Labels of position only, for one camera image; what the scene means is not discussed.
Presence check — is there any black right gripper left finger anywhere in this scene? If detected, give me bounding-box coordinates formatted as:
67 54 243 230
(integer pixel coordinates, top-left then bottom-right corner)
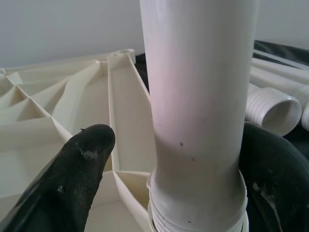
0 123 116 232

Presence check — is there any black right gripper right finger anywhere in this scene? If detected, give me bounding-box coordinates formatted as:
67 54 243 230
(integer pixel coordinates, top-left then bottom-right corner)
238 122 309 232

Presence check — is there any cream plastic table top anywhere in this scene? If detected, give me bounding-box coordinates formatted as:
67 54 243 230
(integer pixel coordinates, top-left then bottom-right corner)
0 48 160 232

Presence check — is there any black table cloth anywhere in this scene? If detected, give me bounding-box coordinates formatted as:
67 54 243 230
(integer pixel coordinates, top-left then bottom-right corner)
134 40 309 158

